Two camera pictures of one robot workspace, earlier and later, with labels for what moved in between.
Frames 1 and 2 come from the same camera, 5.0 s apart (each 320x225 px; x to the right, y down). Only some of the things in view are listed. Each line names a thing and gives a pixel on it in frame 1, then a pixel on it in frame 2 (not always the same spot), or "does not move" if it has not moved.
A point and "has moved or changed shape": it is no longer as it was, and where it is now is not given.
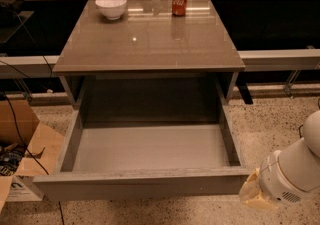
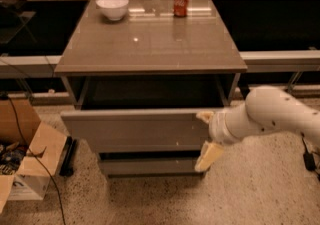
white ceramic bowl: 112,6 does not move
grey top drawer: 147,153 has moved or changed shape
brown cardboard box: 21,178 does not move
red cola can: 180,0 does not move
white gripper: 274,179 → 218,129
